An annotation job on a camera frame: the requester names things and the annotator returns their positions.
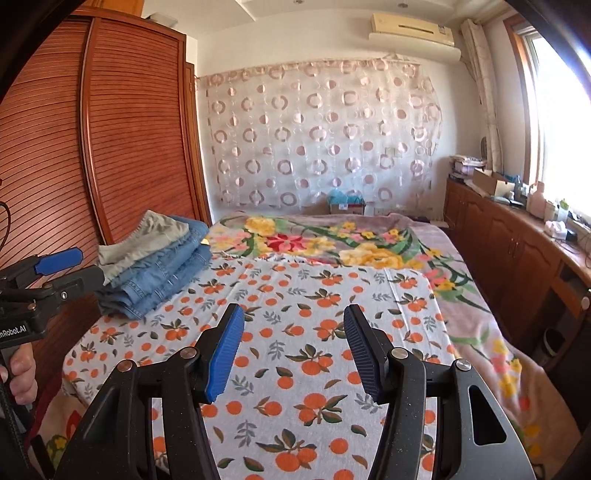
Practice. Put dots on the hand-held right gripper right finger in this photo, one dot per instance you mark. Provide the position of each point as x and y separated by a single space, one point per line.
364 350

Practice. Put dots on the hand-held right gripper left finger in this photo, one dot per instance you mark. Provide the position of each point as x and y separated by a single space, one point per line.
226 350

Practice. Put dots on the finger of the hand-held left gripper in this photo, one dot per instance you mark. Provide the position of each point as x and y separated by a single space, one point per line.
60 261
78 279

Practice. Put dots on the grey-green pants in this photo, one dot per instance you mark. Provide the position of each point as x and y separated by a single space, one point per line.
147 235

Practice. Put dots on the person's left hand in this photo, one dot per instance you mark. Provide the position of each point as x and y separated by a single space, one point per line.
21 374

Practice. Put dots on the light blue folded jeans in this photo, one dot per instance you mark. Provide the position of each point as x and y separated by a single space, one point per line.
147 290

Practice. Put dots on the orange fruit print bedsheet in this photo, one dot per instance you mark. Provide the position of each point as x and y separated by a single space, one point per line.
300 323

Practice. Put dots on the floral floor mat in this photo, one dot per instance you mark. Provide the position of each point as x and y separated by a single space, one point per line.
60 415

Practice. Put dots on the floral pink blanket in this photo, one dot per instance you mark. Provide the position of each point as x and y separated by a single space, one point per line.
369 240

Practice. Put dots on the wooden louvered wardrobe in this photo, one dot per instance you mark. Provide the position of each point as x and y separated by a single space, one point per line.
129 138

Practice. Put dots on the long wooden cabinet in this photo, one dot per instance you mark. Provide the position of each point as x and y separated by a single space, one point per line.
508 249

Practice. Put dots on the grey waste bin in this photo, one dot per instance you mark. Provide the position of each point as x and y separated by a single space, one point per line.
554 346

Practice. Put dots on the open brown cardboard box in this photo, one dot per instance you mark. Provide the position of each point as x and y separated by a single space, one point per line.
489 182

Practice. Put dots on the stack of papers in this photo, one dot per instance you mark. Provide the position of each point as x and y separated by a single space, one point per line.
464 166

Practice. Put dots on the sheer circle pattern curtain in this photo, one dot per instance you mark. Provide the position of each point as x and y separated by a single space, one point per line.
323 138

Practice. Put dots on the white plastic jug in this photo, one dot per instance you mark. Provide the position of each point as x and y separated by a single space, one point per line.
537 201

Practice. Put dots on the small cup with plant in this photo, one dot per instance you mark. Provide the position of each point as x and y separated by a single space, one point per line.
563 211

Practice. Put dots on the pale patterned window drape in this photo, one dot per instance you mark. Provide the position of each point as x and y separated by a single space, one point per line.
480 92

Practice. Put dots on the wooden framed window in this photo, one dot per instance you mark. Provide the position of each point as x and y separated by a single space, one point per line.
563 138

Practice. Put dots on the white wall air conditioner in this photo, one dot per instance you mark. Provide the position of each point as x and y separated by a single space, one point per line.
406 30

